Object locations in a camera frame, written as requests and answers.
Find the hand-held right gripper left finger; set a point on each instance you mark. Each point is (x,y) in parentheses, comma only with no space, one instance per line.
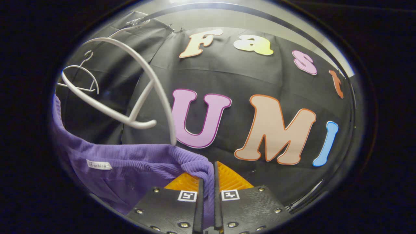
(199,211)

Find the white plastic clothes hanger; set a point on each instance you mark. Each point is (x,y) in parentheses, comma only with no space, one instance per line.
(139,125)
(78,66)

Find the black backdrop cloth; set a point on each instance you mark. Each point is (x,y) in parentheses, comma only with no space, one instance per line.
(260,78)

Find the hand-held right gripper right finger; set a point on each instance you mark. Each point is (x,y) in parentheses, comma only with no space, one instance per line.
(217,208)

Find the black metal clothes rack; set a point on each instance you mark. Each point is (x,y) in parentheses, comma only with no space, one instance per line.
(227,4)

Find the purple ribbed garment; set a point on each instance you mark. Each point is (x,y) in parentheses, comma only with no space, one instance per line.
(130,169)

